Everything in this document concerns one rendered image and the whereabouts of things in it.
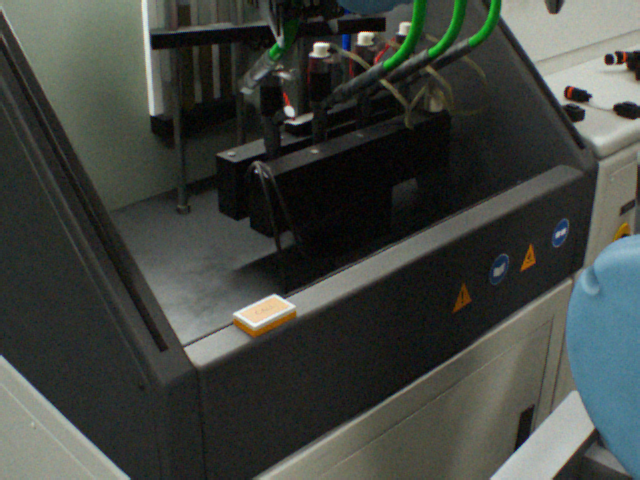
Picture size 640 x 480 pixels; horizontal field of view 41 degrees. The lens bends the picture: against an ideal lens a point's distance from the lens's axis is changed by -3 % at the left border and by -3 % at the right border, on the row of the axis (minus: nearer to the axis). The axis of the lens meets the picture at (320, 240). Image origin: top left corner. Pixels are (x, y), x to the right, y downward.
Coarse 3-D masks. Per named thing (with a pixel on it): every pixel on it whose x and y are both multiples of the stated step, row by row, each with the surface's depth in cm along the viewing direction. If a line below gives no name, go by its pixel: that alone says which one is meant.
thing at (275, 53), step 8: (288, 24) 81; (296, 24) 81; (288, 32) 82; (296, 32) 82; (288, 40) 83; (272, 48) 85; (280, 48) 84; (288, 48) 84; (272, 56) 86; (280, 56) 85
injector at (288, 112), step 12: (264, 84) 102; (276, 84) 102; (264, 96) 103; (276, 96) 102; (264, 108) 103; (276, 108) 103; (288, 108) 102; (264, 120) 104; (276, 120) 103; (264, 132) 106; (276, 132) 105; (264, 144) 106; (276, 144) 106; (276, 156) 107
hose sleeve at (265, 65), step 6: (270, 48) 86; (264, 54) 87; (258, 60) 89; (264, 60) 87; (270, 60) 86; (282, 60) 87; (252, 66) 92; (258, 66) 89; (264, 66) 88; (270, 66) 87; (276, 66) 87; (252, 72) 90; (258, 72) 89; (264, 72) 89; (270, 72) 89; (246, 78) 92; (252, 78) 91; (258, 78) 91; (264, 78) 91; (246, 84) 93; (252, 84) 92; (258, 84) 92
